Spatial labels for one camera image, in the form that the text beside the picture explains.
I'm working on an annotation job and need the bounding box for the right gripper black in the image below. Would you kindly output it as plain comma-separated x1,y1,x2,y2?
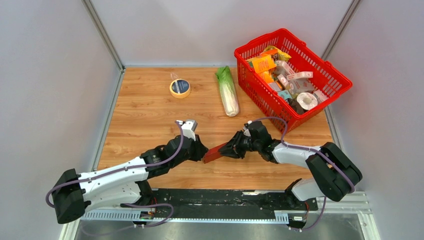
218,130,261,160

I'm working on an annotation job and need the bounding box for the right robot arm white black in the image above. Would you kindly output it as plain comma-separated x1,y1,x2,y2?
217,120,363,210

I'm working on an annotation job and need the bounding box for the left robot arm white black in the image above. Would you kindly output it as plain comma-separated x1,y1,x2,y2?
51,135,208,224

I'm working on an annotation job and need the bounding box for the orange snack box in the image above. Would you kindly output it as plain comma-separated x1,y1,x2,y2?
247,54,277,74

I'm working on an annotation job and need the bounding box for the pink white long box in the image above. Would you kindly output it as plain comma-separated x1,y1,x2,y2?
286,71,314,81

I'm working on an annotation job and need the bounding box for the napa cabbage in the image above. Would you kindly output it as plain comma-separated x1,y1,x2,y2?
215,66,240,117

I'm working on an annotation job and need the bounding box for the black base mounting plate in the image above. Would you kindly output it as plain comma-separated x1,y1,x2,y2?
119,188,319,221

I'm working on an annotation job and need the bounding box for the yellow masking tape roll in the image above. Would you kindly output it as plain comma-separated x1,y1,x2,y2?
169,78,191,99

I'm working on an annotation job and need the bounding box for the toilet paper roll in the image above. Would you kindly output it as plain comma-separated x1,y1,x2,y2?
295,92,319,111

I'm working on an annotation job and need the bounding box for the yellow snack bag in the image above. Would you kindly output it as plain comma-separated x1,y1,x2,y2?
260,45,292,62

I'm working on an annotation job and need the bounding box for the red plastic shopping basket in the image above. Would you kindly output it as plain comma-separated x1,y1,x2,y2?
234,28,353,132

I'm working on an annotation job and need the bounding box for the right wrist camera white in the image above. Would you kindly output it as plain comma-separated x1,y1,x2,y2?
242,120,252,137

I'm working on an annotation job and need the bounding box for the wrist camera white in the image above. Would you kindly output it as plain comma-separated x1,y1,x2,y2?
242,120,252,137
176,119,198,141

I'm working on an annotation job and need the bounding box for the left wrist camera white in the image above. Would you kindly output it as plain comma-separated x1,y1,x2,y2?
176,119,198,141

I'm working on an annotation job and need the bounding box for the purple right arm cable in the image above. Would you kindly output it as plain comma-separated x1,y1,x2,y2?
248,116,356,232

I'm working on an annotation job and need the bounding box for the aluminium frame rail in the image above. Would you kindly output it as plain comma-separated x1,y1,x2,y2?
80,188,372,225

